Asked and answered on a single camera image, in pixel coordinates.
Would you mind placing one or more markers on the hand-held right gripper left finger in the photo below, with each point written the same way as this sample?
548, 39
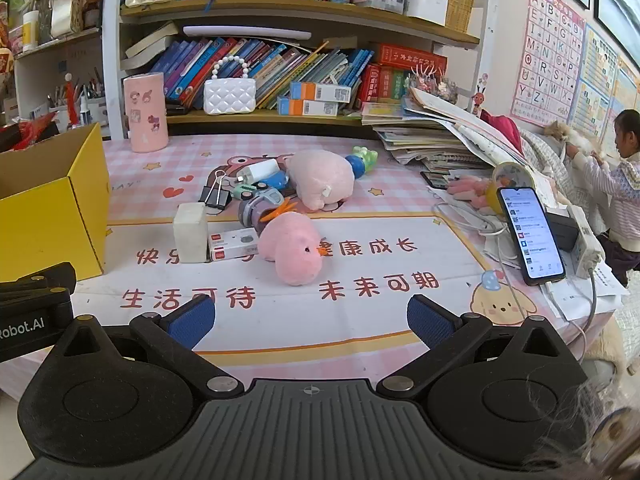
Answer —
192, 319

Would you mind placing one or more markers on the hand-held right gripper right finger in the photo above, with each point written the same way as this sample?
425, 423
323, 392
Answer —
429, 321

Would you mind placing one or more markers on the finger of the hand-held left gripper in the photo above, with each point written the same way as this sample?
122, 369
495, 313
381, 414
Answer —
47, 276

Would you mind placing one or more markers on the yellow cardboard box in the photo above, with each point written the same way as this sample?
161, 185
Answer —
45, 230

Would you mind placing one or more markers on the pink printed desk mat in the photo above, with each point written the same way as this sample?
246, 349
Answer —
350, 320

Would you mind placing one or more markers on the small white box red label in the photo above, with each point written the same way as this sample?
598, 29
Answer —
232, 246

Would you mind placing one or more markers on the white eraser block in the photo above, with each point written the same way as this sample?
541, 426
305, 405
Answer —
190, 234

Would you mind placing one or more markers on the small pink plush toy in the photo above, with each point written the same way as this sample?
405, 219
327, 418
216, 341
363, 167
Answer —
290, 250

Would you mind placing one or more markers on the purple toy vehicle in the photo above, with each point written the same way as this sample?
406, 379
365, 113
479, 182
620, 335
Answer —
252, 215

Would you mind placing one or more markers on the black binder clip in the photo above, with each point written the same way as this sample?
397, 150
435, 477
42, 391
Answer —
216, 195

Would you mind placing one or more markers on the upright smartphone lit screen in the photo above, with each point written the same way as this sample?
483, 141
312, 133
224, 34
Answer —
532, 235

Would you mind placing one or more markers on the orange clip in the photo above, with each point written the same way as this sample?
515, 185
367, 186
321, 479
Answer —
277, 210

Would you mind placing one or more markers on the small grey toy car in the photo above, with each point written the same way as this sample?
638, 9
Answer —
250, 192

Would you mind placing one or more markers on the flat black phone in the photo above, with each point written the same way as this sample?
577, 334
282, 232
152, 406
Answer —
435, 180

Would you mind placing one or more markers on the blue toy car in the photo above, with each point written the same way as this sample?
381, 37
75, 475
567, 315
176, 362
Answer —
275, 181

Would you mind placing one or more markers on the black power adapter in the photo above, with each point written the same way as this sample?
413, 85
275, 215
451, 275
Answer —
562, 230

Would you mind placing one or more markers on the white glue bottle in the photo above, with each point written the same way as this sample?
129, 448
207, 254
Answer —
257, 171

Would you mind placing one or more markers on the yellow round cup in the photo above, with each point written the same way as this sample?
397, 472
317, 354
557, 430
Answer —
515, 175

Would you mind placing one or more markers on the blue and green toy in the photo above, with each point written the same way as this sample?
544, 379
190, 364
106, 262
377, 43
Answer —
361, 161

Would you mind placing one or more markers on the white power strip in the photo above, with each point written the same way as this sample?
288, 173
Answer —
586, 240

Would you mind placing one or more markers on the large pink plush toy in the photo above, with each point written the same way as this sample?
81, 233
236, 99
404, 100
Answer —
320, 177

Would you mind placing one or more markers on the stack of books and papers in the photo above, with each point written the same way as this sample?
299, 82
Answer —
425, 140

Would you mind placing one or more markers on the loose white papers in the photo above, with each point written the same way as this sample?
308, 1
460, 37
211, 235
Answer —
607, 285

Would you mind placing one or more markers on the pink cylinder container with stickers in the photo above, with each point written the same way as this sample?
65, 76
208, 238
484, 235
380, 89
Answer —
146, 115

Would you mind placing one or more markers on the grey patterned blanket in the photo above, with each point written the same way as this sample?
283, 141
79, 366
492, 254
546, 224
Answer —
547, 165

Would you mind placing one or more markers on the fluffy beige fur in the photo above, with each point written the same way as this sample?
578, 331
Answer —
590, 435

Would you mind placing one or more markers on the red cloth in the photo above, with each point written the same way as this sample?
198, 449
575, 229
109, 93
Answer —
502, 130

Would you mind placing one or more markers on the white side shelf unit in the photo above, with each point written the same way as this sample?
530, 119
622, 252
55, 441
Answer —
45, 60

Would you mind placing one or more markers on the fluffy white pet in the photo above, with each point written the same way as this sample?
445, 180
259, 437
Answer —
570, 137

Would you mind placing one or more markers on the blue orange white carton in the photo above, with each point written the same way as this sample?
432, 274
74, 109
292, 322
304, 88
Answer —
312, 108
320, 92

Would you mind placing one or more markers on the white jar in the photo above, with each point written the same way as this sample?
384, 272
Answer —
30, 30

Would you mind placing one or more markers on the red boxed book set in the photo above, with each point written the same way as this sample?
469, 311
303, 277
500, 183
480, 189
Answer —
410, 62

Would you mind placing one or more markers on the row of books blue spines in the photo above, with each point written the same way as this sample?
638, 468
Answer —
280, 67

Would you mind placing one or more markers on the white pen holder box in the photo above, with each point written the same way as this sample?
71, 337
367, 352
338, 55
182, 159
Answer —
425, 5

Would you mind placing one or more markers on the blue yellow wall poster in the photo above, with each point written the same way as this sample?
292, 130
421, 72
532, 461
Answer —
595, 85

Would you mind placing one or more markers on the pink alphabet wall poster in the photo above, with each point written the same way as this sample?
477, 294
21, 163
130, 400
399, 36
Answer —
547, 55

